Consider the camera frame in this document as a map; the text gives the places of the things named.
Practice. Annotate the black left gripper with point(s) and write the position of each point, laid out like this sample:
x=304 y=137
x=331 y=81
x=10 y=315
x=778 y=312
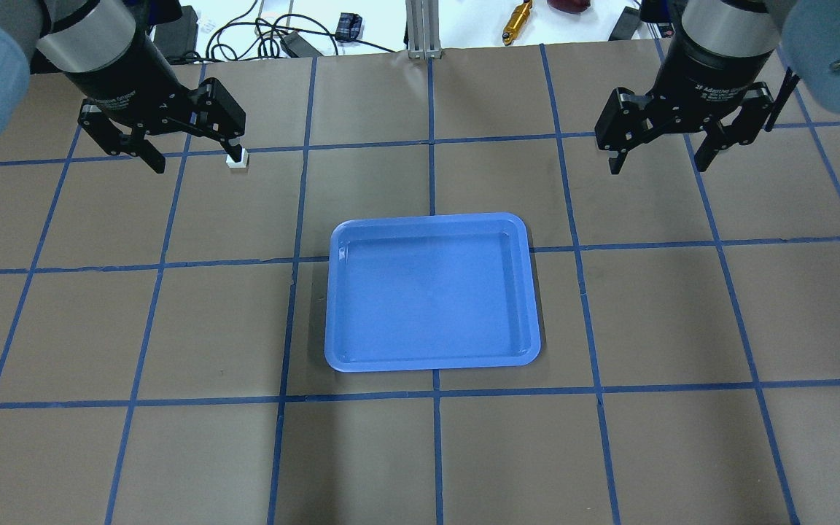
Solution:
x=122 y=79

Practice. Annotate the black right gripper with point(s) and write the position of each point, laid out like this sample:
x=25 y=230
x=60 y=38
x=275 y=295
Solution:
x=712 y=73

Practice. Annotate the white block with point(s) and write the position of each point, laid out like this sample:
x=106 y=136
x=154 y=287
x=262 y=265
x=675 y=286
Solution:
x=238 y=163

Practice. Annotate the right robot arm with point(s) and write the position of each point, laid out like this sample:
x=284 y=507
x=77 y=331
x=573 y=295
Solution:
x=803 y=38

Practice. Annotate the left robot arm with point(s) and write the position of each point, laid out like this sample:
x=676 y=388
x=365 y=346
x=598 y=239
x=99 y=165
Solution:
x=75 y=36

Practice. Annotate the blue plastic tray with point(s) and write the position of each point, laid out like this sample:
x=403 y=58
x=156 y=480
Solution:
x=434 y=292

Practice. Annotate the black flat device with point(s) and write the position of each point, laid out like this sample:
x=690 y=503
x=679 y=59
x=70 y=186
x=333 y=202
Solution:
x=177 y=39

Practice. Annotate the black device right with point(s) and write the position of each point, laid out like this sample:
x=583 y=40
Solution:
x=626 y=25

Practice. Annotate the black power adapter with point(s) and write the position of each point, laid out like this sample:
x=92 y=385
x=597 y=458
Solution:
x=295 y=46

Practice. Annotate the dark red object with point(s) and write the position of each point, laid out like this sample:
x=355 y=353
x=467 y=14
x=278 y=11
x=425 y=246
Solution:
x=574 y=7

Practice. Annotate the small black box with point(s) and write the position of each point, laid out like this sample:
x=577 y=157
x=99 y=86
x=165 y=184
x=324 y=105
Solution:
x=349 y=27

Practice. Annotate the aluminium extrusion post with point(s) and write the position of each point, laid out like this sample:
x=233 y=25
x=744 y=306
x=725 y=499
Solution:
x=423 y=29

